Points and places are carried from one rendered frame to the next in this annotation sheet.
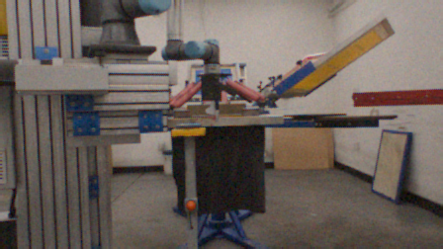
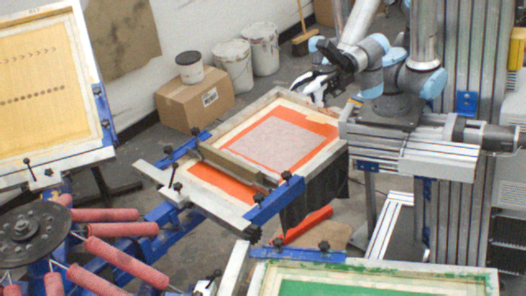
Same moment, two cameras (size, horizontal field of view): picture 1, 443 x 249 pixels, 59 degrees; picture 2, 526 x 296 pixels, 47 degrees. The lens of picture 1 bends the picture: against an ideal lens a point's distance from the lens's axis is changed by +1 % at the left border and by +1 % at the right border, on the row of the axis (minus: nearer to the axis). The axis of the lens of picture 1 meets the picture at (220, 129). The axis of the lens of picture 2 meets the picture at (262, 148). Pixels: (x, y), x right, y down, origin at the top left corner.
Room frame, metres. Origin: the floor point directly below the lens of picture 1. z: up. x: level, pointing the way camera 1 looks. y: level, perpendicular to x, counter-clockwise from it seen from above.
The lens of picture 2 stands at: (3.47, 1.68, 2.54)
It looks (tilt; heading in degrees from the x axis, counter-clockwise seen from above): 36 degrees down; 231
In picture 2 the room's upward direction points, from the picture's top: 10 degrees counter-clockwise
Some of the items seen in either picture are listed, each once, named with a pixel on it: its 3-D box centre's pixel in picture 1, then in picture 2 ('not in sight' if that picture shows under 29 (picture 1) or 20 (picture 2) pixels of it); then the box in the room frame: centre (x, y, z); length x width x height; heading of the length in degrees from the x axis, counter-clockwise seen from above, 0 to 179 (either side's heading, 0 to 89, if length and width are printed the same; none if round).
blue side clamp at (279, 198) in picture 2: not in sight; (275, 201); (2.34, 0.30, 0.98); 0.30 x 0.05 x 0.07; 1
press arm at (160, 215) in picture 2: not in sight; (166, 211); (2.67, 0.03, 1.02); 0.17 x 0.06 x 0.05; 1
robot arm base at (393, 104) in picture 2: not in sight; (391, 95); (1.91, 0.54, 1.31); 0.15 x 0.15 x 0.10
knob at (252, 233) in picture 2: not in sight; (250, 233); (2.55, 0.38, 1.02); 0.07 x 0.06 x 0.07; 1
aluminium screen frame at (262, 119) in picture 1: (217, 119); (266, 147); (2.11, 0.02, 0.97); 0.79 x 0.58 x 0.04; 1
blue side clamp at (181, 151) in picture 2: not in sight; (185, 153); (2.35, -0.26, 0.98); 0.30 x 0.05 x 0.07; 1
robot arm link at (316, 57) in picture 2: (211, 52); (318, 49); (1.73, 0.03, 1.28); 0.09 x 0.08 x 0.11; 149
